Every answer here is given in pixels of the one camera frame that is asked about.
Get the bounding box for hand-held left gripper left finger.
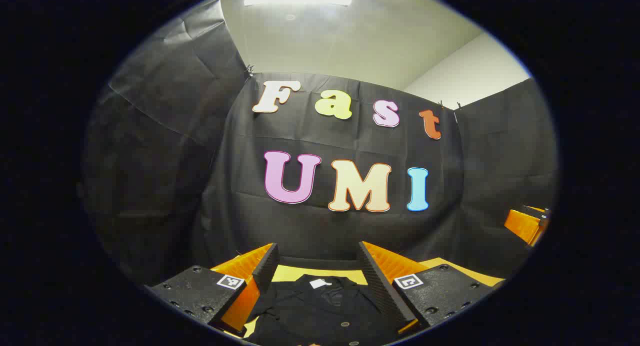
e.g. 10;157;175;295
150;243;280;336

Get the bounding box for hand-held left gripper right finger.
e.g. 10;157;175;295
357;241;496;336

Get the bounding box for black button shirt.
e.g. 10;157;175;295
245;275;401;346

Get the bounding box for black backdrop cloth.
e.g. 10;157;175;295
82;0;558;287

